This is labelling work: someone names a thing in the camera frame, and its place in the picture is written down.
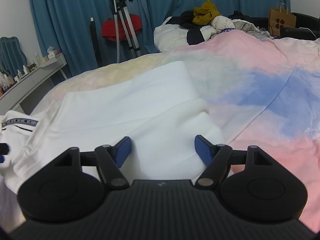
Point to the teal wavy mirror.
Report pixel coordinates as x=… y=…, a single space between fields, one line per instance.
x=12 y=57

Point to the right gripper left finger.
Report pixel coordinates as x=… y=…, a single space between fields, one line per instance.
x=106 y=159

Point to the mustard yellow garment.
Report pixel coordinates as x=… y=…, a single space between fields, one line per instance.
x=204 y=14

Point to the black bedside sofa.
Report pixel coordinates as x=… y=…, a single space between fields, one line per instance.
x=306 y=28

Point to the silver garment steamer stand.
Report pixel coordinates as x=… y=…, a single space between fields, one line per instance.
x=121 y=15

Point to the grey crumpled garment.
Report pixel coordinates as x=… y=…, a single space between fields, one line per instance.
x=251 y=29

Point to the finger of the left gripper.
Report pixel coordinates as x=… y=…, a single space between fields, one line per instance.
x=4 y=150

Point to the brown paper shopping bag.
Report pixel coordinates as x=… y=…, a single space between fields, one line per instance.
x=280 y=18

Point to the red garment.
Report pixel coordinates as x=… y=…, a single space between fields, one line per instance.
x=108 y=28

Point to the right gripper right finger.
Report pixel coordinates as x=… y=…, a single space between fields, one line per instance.
x=219 y=158

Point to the white dressing table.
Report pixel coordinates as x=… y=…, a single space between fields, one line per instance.
x=29 y=91

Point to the white hooded sweatshirt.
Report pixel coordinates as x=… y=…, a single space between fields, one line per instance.
x=160 y=110

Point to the black garment on pile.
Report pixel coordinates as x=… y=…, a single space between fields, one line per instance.
x=185 y=21

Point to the pastel tie-dye duvet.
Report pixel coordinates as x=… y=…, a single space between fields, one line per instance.
x=260 y=92

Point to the blue curtain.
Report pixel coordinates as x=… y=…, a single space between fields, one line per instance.
x=64 y=24

